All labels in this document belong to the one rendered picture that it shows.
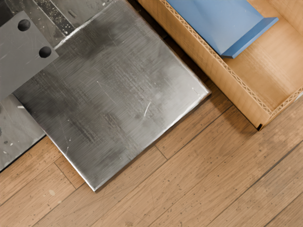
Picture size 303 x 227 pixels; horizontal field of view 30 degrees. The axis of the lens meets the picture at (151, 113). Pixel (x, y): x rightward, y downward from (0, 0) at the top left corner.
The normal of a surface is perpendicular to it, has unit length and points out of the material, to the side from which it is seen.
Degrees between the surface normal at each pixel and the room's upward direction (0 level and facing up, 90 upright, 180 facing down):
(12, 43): 30
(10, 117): 0
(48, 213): 0
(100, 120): 0
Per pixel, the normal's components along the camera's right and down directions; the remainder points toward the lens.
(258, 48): -0.03, -0.25
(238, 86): -0.76, 0.63
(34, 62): 0.29, 0.15
